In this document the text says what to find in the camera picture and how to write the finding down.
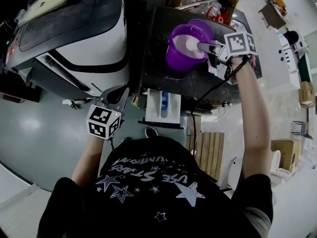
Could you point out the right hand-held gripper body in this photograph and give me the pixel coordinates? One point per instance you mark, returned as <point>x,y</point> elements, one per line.
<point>239,44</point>

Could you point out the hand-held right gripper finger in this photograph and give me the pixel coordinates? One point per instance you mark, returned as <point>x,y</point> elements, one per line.
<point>209,46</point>

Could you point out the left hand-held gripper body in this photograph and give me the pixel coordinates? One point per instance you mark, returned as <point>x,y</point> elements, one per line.
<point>99,115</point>

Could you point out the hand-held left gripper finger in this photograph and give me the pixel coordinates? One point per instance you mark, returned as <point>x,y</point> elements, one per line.
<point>104,95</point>
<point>125,103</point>

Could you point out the white plastic spoon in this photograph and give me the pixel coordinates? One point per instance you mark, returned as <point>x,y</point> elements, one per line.
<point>190,44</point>

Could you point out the white detergent drawer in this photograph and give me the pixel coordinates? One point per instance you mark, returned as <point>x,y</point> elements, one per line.
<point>152,108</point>

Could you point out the white powder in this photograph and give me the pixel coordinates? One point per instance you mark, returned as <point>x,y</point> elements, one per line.
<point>180,46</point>

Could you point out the person's right forearm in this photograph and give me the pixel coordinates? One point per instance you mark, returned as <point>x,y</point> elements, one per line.
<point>255,120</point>

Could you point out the person's left forearm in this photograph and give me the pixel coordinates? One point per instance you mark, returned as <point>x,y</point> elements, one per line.
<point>86,160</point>

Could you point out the purple bucket lid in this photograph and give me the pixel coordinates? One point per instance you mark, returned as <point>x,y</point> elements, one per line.
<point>207,32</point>

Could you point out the pink cloth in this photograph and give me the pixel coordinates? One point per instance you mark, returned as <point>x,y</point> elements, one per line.
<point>253,63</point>

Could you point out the red plastic piece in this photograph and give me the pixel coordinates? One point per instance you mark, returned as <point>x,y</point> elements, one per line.
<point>220,15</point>

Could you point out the purple plastic bucket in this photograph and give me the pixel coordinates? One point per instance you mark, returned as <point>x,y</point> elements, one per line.
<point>180,63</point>

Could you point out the white and black machine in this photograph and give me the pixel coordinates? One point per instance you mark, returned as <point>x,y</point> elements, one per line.
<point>99,58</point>

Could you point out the dark sneaker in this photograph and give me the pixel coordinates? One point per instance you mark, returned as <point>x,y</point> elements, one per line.
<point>151,132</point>

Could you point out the silver metal bar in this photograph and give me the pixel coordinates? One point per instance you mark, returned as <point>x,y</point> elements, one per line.
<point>198,4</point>

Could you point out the wooden table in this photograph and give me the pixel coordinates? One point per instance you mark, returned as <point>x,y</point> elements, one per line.
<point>272,15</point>

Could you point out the black washing machine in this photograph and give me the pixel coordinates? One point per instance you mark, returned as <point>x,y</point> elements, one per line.
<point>158,66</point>

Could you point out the white cabinet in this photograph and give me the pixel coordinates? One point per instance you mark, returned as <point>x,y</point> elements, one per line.
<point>293,78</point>

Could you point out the printed cardboard box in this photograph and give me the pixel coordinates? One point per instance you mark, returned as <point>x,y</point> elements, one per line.
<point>307,93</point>

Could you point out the wooden slatted pallet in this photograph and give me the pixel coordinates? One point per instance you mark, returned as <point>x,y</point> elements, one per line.
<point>210,152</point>

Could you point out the black metal stool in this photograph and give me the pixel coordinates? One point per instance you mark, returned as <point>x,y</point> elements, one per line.
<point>301,124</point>

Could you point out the black star print t-shirt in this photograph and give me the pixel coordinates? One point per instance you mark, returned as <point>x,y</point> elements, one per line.
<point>148,207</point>

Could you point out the small cardboard box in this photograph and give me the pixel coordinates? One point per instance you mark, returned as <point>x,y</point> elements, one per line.
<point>284,152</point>

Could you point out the white round container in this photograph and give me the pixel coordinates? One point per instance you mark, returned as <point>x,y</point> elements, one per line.
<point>277,162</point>
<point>234,172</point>

